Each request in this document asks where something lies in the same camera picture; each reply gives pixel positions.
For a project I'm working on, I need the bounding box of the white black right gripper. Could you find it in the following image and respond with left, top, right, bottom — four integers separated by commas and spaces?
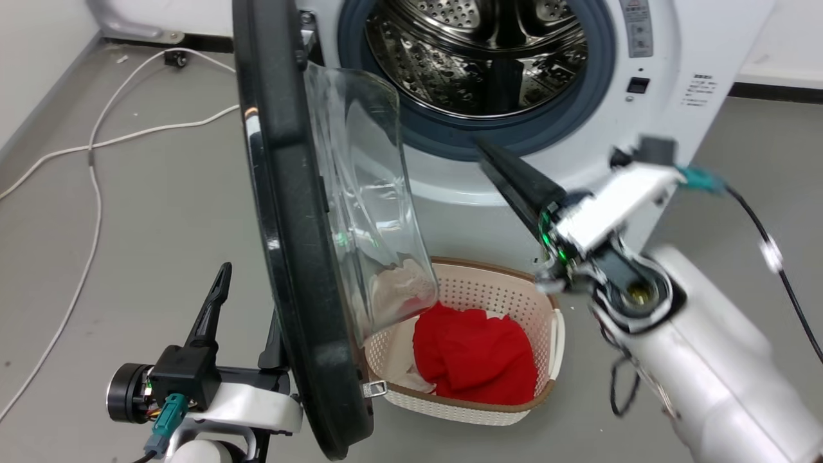
475, 136, 683, 298

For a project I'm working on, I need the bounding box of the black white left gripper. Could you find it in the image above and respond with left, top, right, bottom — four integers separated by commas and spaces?
106, 262, 303, 439

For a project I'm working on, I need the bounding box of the black round washer door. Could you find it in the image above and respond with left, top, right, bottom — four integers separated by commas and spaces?
231, 0, 441, 461

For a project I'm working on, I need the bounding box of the blue-grey rubber door gasket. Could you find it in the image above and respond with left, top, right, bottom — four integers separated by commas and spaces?
338, 0, 617, 162

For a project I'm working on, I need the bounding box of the white front-load washing machine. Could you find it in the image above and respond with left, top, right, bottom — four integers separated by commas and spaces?
293, 0, 779, 274

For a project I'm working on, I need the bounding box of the cream perforated laundry basket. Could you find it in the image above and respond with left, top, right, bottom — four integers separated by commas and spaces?
359, 257, 566, 427

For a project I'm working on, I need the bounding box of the perforated steel washer drum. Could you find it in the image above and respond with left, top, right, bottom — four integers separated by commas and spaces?
365, 0, 589, 120

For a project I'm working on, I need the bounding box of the white cloth garment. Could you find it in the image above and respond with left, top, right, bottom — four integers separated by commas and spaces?
368, 254, 439, 394

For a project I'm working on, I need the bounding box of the red cloth garment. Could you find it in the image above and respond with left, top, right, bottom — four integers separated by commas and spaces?
412, 302, 540, 406

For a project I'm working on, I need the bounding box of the grey washer info label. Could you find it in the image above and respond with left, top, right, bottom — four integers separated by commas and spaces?
619, 0, 655, 59

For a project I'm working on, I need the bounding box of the printed text sticker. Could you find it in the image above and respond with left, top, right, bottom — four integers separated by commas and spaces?
681, 72, 716, 108

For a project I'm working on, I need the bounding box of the white appliance base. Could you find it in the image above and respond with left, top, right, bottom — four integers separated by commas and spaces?
86, 0, 188, 45

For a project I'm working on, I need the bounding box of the teal left cable connector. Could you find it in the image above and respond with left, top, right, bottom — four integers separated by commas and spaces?
144, 394, 190, 458

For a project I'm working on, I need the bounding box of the teal cable connector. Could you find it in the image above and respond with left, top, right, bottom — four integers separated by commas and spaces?
144, 394, 190, 458
675, 165, 731, 197

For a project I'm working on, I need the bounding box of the teal right cable connector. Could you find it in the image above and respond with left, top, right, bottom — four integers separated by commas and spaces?
675, 165, 731, 197

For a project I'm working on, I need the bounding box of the white floor cable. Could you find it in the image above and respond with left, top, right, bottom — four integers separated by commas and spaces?
0, 104, 240, 201
0, 48, 237, 424

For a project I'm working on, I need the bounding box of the thin black arm cable loop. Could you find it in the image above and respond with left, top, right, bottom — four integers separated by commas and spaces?
607, 350, 644, 419

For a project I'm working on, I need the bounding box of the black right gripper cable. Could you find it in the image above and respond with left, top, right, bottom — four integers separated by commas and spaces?
725, 185, 823, 365

